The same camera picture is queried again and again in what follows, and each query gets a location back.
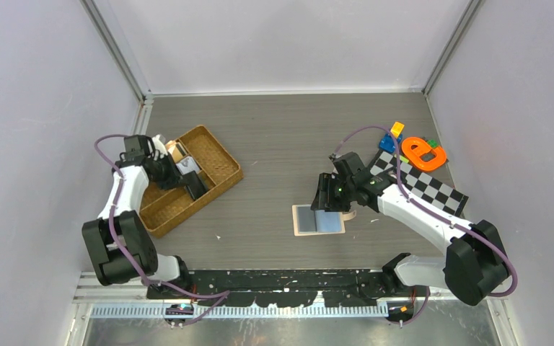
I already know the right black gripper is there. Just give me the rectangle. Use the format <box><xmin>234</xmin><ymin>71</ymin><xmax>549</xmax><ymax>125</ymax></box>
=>
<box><xmin>311</xmin><ymin>172</ymin><xmax>355</xmax><ymax>213</ymax></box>

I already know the beige card holder wallet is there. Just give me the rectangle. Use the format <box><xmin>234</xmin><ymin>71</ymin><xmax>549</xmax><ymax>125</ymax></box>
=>
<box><xmin>291</xmin><ymin>205</ymin><xmax>356</xmax><ymax>236</ymax></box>

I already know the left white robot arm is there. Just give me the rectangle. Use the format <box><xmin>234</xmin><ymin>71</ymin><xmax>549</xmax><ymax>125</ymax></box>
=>
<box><xmin>82</xmin><ymin>135</ymin><xmax>208</xmax><ymax>298</ymax></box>

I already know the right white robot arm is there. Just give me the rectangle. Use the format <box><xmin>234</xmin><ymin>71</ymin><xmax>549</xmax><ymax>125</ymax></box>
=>
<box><xmin>311</xmin><ymin>152</ymin><xmax>518</xmax><ymax>306</ymax></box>

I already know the white credit card in tray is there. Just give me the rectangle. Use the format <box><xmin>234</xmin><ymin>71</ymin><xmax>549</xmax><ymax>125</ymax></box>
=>
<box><xmin>176</xmin><ymin>156</ymin><xmax>201</xmax><ymax>175</ymax></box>

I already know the woven wicker tray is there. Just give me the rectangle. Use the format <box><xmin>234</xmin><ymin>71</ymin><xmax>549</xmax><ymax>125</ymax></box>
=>
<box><xmin>139</xmin><ymin>125</ymin><xmax>243</xmax><ymax>238</ymax></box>

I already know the blue toy block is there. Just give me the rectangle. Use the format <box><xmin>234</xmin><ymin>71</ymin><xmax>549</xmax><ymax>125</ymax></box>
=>
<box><xmin>378</xmin><ymin>133</ymin><xmax>403</xmax><ymax>154</ymax></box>

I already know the yellow toy block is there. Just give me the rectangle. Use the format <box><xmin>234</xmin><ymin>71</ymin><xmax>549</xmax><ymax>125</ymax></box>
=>
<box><xmin>390</xmin><ymin>121</ymin><xmax>405</xmax><ymax>139</ymax></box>

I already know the orange plastic letter toy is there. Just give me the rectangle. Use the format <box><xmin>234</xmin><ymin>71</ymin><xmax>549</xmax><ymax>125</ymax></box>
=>
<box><xmin>400</xmin><ymin>137</ymin><xmax>448</xmax><ymax>172</ymax></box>

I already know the black white checkerboard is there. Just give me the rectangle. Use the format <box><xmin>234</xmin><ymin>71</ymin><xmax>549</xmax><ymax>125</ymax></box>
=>
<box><xmin>368</xmin><ymin>149</ymin><xmax>469</xmax><ymax>217</ymax></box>

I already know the green toy block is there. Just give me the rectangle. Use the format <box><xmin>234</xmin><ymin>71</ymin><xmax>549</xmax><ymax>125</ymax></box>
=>
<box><xmin>427</xmin><ymin>139</ymin><xmax>439</xmax><ymax>148</ymax></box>

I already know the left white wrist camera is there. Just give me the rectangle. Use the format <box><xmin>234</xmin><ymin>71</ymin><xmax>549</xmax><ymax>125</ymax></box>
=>
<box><xmin>151</xmin><ymin>134</ymin><xmax>169</xmax><ymax>157</ymax></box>

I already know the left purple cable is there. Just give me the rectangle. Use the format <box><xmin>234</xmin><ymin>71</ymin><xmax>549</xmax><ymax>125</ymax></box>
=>
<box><xmin>94</xmin><ymin>134</ymin><xmax>230</xmax><ymax>302</ymax></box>

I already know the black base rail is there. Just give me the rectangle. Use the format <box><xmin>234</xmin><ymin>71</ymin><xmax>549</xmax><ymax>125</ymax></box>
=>
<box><xmin>146</xmin><ymin>268</ymin><xmax>426</xmax><ymax>309</ymax></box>

